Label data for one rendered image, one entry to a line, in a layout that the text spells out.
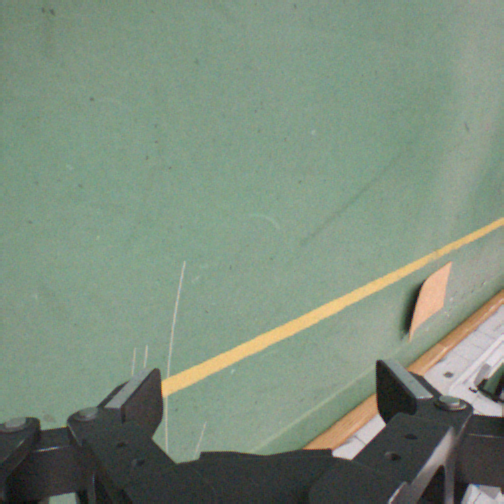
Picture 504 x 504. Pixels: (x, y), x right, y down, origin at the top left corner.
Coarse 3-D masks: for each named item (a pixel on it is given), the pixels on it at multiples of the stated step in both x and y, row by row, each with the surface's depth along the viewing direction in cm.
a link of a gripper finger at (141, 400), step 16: (144, 368) 14; (128, 384) 13; (144, 384) 13; (160, 384) 15; (112, 400) 11; (128, 400) 11; (144, 400) 13; (160, 400) 14; (128, 416) 11; (144, 416) 13; (160, 416) 14
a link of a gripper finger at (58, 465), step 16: (48, 432) 10; (64, 432) 10; (32, 448) 9; (48, 448) 9; (64, 448) 9; (32, 464) 9; (48, 464) 9; (64, 464) 10; (80, 464) 10; (16, 480) 9; (32, 480) 9; (48, 480) 9; (64, 480) 10; (80, 480) 10; (16, 496) 9; (32, 496) 9; (48, 496) 9
